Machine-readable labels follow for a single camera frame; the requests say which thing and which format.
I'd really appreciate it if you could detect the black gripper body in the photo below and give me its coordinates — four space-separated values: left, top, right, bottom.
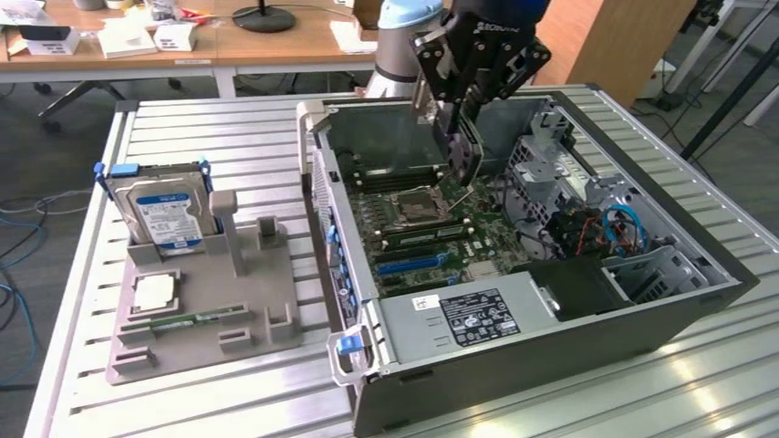
440 0 549 105

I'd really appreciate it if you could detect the black graphics card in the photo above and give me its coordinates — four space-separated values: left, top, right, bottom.
410 79 492 202

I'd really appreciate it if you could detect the white paper stack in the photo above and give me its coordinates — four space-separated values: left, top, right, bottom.
329 20 380 56

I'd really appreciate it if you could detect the wooden cabinet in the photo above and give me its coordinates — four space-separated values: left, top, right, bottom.
532 0 698 109

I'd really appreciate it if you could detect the beige card retention latch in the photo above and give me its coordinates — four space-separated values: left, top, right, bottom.
296 100 330 134

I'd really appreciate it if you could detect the silver drive cage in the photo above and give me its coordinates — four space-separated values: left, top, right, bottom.
501 109 646 261

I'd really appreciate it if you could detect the black lamp base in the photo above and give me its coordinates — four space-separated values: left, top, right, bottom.
229 0 298 34

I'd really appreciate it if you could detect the CPU socket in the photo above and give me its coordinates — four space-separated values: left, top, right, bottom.
388 186 461 227

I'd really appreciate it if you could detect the black slanted pole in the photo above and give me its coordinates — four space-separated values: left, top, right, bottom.
678 43 779 161

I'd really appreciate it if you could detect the black RAM stick green label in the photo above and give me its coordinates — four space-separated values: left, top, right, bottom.
376 223 476 250

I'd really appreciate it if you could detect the green motherboard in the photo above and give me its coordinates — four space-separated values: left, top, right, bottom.
345 163 536 297

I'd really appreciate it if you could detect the white printed small box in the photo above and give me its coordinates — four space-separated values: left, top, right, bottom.
150 22 200 52

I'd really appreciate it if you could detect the wooden desk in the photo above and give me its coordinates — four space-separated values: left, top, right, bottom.
0 0 549 86

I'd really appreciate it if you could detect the blue expansion slot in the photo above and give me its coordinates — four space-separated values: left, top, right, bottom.
376 254 449 276

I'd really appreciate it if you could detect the white flat carton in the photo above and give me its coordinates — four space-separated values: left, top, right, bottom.
96 20 158 60

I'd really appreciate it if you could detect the silver disk bay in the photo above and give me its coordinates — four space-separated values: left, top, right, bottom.
601 244 716 305

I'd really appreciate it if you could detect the hard disk blue carrier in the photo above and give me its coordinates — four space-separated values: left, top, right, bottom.
89 157 216 261

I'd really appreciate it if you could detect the black office chair base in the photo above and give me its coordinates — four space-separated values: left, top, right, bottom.
33 79 188 133

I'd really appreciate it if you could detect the grey power supply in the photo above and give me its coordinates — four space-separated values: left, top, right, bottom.
369 285 558 366

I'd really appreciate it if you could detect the white box black lid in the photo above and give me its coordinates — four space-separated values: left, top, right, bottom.
17 25 81 57

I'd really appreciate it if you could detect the grey parts rack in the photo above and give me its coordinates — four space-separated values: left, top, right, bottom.
104 190 305 388

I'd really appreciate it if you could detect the black open PC case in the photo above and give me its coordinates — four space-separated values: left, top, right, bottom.
296 89 761 437

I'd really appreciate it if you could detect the silver CPU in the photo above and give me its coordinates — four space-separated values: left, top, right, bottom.
130 276 182 312

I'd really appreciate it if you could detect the white table frame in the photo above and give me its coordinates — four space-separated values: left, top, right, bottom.
661 0 779 129

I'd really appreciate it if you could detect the blue wire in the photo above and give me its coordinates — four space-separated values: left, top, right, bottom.
598 203 649 256

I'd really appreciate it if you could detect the blue floor cable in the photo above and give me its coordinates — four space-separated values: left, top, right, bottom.
0 218 49 389

